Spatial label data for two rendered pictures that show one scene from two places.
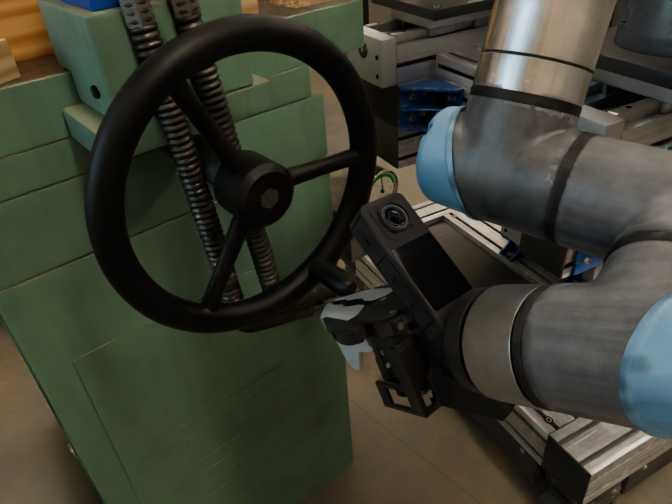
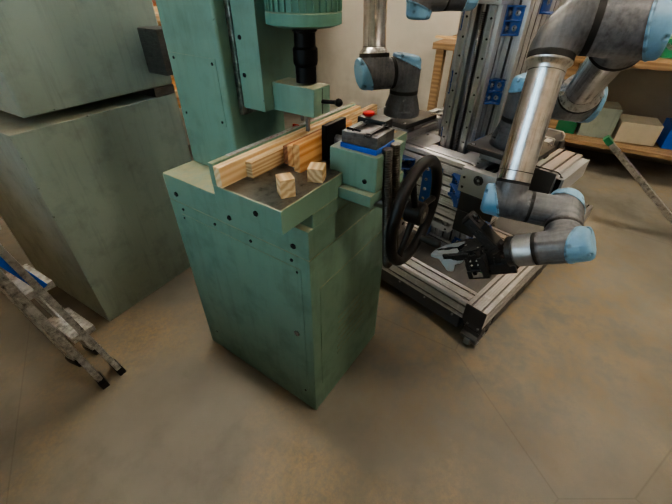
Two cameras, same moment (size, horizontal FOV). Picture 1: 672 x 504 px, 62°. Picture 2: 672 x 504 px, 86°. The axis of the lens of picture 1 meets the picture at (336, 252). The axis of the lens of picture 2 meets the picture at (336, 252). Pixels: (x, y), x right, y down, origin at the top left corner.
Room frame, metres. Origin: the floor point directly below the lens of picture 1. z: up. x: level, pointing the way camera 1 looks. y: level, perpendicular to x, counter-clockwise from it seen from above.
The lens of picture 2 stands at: (-0.25, 0.52, 1.29)
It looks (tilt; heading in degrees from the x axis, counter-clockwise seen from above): 37 degrees down; 341
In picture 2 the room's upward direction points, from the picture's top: 1 degrees clockwise
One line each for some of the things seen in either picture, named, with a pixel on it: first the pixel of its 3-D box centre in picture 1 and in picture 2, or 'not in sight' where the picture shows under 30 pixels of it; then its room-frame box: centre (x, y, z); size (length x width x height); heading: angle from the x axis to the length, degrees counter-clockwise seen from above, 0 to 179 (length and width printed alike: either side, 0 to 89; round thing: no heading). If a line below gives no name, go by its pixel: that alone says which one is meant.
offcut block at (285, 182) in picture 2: not in sight; (285, 185); (0.47, 0.39, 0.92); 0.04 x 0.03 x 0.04; 4
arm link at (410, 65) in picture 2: not in sight; (404, 71); (1.19, -0.26, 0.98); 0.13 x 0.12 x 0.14; 88
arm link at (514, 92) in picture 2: not in sight; (529, 95); (0.74, -0.48, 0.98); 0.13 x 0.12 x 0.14; 47
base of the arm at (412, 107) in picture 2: not in sight; (402, 101); (1.19, -0.26, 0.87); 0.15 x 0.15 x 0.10
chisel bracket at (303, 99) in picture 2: not in sight; (301, 99); (0.73, 0.28, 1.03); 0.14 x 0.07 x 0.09; 37
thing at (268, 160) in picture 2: not in sight; (323, 134); (0.76, 0.22, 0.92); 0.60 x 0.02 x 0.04; 127
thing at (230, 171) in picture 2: not in sight; (301, 138); (0.73, 0.29, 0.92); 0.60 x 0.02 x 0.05; 127
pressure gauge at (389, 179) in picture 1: (374, 193); not in sight; (0.70, -0.06, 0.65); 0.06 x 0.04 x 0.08; 127
